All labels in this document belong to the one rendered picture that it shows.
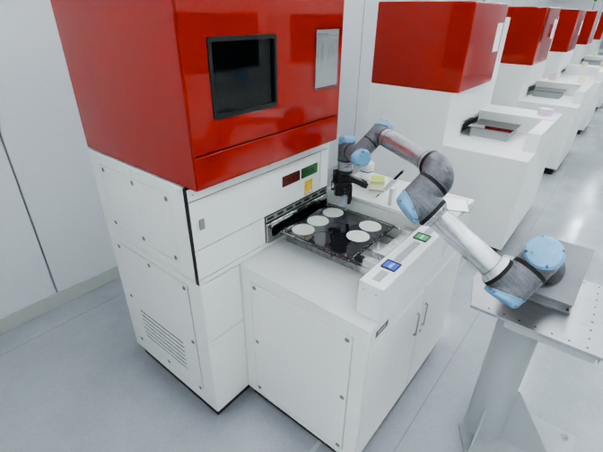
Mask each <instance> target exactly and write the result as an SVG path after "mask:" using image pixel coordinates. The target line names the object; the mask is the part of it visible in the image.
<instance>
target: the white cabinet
mask: <svg viewBox="0 0 603 452"><path fill-rule="evenodd" d="M460 258H461V255H460V254H459V253H458V252H457V251H456V250H455V249H454V248H452V247H451V246H449V247H448V248H447V249H446V250H445V251H444V253H443V254H442V255H441V257H440V259H439V260H438V261H437V262H436V263H435V264H434V265H433V266H432V267H431V268H430V269H429V271H428V272H427V273H426V274H425V275H424V276H423V277H422V278H421V279H420V280H419V282H418V283H417V284H416V285H415V286H414V287H413V288H412V289H411V290H410V291H409V293H408V294H407V295H406V296H405V297H404V298H403V299H402V300H401V301H400V302H399V303H398V304H397V306H396V307H395V308H393V309H392V310H391V311H390V312H389V314H388V315H387V316H386V317H385V318H384V319H383V320H382V321H381V322H380V323H379V325H378V326H377V327H376V328H375V329H374V330H373V331H372V332H371V333H370V334H368V333H366V332H364V331H363V330H362V329H360V328H358V327H356V326H353V325H351V324H349V323H348V322H346V321H344V320H343V319H341V318H339V317H336V316H334V315H333V314H331V313H329V312H327V311H326V310H324V309H321V308H319V307H318V306H316V305H314V304H312V303H310V302H308V301H306V300H304V299H303V298H301V297H299V296H297V295H295V294H293V293H291V292H289V291H288V290H286V289H284V288H282V287H280V286H278V285H276V284H274V283H273V282H270V281H269V280H267V279H265V278H263V277H261V276H259V275H258V274H255V273H253V272H251V271H250V270H248V269H246V268H244V267H243V266H241V265H240V279H241V291H242V303H243V315H244V326H245V338H246V350H247V362H248V373H249V385H250V386H251V387H253V388H254V391H255V392H256V393H258V394H259V395H260V396H262V397H263V398H265V399H266V400H267V401H268V402H269V403H270V404H272V405H273V406H274V407H276V408H277V409H278V410H280V411H281V412H282V413H284V414H285V415H287V416H288V417H289V418H290V419H292V420H293V421H294V422H296V423H297V424H299V425H300V426H301V427H303V428H304V429H305V430H306V431H307V432H308V433H310V434H311V435H312V436H314V437H315V438H316V439H318V440H319V441H321V442H322V443H323V444H325V445H326V446H327V447H328V448H330V449H331V450H333V451H334V452H362V451H363V449H364V448H365V446H366V445H367V443H368V442H369V440H370V439H371V437H372V436H373V434H374V433H375V431H376V430H377V429H378V428H379V426H380V425H381V423H382V422H383V420H384V419H385V417H386V416H387V414H388V413H389V411H390V410H391V408H392V407H393V405H394V404H395V402H396V401H397V400H398V399H399V397H400V396H401V394H402V393H403V391H404V390H405V388H406V387H407V385H408V384H409V382H410V381H411V379H412V378H413V376H414V375H415V373H416V372H417V371H418V370H419V368H420V367H421V365H422V364H423V362H424V361H425V359H426V358H427V356H428V355H429V353H430V352H431V350H432V349H433V347H434V346H435V345H436V344H437V342H438V341H439V339H440V338H441V334H442V330H443V327H444V323H445V319H446V316H447V311H448V307H449V304H450V297H451V294H452V290H453V286H454V282H455V279H456V275H457V271H458V268H459V261H460Z"/></svg>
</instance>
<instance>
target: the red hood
mask: <svg viewBox="0 0 603 452"><path fill-rule="evenodd" d="M50 3H51V6H52V10H53V14H54V16H55V20H56V24H57V30H58V34H59V38H60V41H61V45H62V48H63V51H64V55H65V59H66V65H67V69H68V73H69V76H70V79H71V83H72V86H73V90H74V96H75V100H76V104H77V108H78V111H79V114H80V118H81V121H82V125H83V131H84V135H85V139H86V143H87V145H88V147H90V148H92V149H94V150H96V151H99V152H103V153H105V154H107V155H109V156H111V157H114V158H116V159H118V160H121V161H124V162H126V163H128V164H131V165H133V166H136V167H137V168H139V169H142V170H146V171H148V172H150V173H153V174H154V175H157V176H159V177H161V178H165V179H167V180H169V181H171V182H174V183H176V184H178V185H181V186H183V187H186V188H188V189H190V190H193V191H195V192H198V191H201V190H203V189H206V188H209V187H212V186H215V185H217V184H220V183H222V182H224V181H227V180H229V179H232V178H236V177H238V176H241V175H243V174H246V173H249V172H251V171H253V170H257V169H260V168H262V167H265V166H267V165H269V164H272V163H275V162H277V161H281V160H283V159H286V158H288V157H291V156H294V155H295V154H298V153H301V152H305V151H308V150H309V149H312V148H315V147H317V146H320V145H322V144H324V143H328V142H331V141H334V140H336V135H337V119H338V102H339V86H340V70H341V54H342V38H343V21H344V5H345V0H50Z"/></svg>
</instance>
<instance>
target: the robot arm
mask: <svg viewBox="0 0 603 452"><path fill-rule="evenodd" d="M393 130H394V128H393V126H392V125H391V124H390V122H389V121H387V120H386V119H384V118H381V119H380V120H379V121H378V122H377V123H375V124H374V125H373V127H372V128H371V129H370V130H369V131H368V132H367V133H366V134H365V135H364V137H363V138H362V139H361V140H360V141H359V142H358V143H356V141H355V136H353V135H340V136H339V140H338V152H337V166H336V167H337V169H333V180H331V190H335V191H334V194H335V196H339V198H337V199H336V200H335V202H336V203H337V205H338V206H342V207H344V211H346V210H347V208H348V207H349V205H350V203H351V200H352V192H353V186H352V183H355V184H356V185H358V186H360V187H363V188H367V186H368V185H369V184H368V183H367V181H366V180H364V179H361V178H358V177H356V176H354V175H352V173H353V168H354V165H357V166H358V167H365V166H367V165H368V164H369V163H370V160H371V154H372V153H373V152H374V151H375V150H376V149H377V147H378V146H379V145H381V146H382V147H384V148H386V149H387V150H389V151H390V152H393V153H394V154H396V155H397V156H398V157H400V158H401V159H403V160H405V161H407V162H409V163H410V164H412V165H414V166H415V167H417V168H418V169H419V172H420V174H419V175H418V176H417V177H416V178H415V179H414V180H413V181H412V182H411V183H410V184H409V185H408V186H407V187H406V188H405V189H403V190H402V192H401V193H400V195H399V196H398V197H397V200H396V201H397V205H398V207H399V208H400V210H401V211H402V212H403V214H404V215H405V216H406V217H407V219H408V220H409V221H411V222H412V223H413V224H414V225H416V224H418V223H420V224H421V225H422V226H429V227H430V228H432V229H433V230H434V231H435V232H436V233H437V234H438V235H439V236H440V237H441V238H443V239H444V240H445V241H446V242H447V243H448V244H449V245H450V246H451V247H452V248H454V249H455V250H456V251H457V252H458V253H459V254H460V255H461V256H462V257H463V258H465V259H466V260H467V261H468V262H469V263H470V264H471V265H472V266H473V267H474V268H475V269H476V270H477V271H478V272H479V273H480V274H481V275H482V282H483V283H485V284H486V286H485V287H484V289H485V291H487V292H488V293H489V294H491V295H492V296H493V297H495V298H496V299H498V300H499V301H500V302H502V303H503V304H505V305H507V306H508V307H510V308H513V309H516V308H518V307H519V306H520V305H521V304H522V303H523V302H526V301H527V299H528V298H529V297H530V296H531V295H532V294H533V293H534V292H535V291H536V290H537V289H538V288H550V287H553V286H555V285H557V284H558V283H559V282H560V281H562V279H563V278H564V274H565V262H564V261H565V259H566V254H565V249H564V246H563V245H562V244H561V243H560V242H559V241H558V240H557V239H554V238H552V237H548V236H537V237H534V238H532V239H530V240H529V241H528V242H527V243H526V244H525V246H524V248H523V250H522V251H521V252H520V253H519V254H518V255H517V256H516V257H514V258H513V259H512V260H511V259H509V258H508V257H501V256H499V255H498V254H497V253H496V252H495V251H494V250H492V249H491V248H490V247H489V246H488V245H487V244H486V243H485V242H483V241H482V240H481V239H480V238H479V237H478V236H477V235H476V234H475V233H474V232H473V231H472V230H471V229H470V228H469V227H468V226H466V225H465V224H464V223H463V222H462V221H461V220H460V219H459V218H457V217H456V216H455V215H454V214H453V213H452V212H451V211H450V210H448V208H447V202H446V201H445V200H444V199H443V197H445V196H446V195H447V194H448V193H449V191H450V190H451V188H452V185H453V182H454V172H453V168H452V166H451V164H450V161H449V160H448V159H447V158H446V157H445V156H444V155H443V154H442V153H440V152H437V151H435V150H432V151H429V150H427V149H426V148H424V147H423V146H421V145H419V144H417V143H415V142H413V141H411V140H409V139H407V138H405V137H404V136H403V135H400V134H398V133H396V132H395V131H393ZM332 183H334V187H332Z"/></svg>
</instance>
